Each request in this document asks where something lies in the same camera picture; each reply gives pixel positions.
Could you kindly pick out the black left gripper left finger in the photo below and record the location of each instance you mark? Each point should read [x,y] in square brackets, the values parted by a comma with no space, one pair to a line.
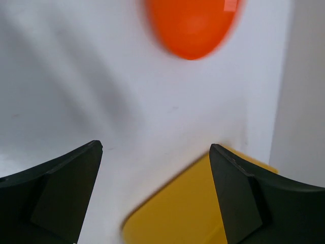
[47,203]

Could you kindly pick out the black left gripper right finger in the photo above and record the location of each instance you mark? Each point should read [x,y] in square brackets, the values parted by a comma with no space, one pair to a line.
[260,206]

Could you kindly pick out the orange plate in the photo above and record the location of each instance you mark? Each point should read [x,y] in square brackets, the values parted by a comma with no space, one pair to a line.
[192,29]

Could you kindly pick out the yellow plastic bin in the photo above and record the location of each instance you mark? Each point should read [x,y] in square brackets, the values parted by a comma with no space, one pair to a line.
[185,210]

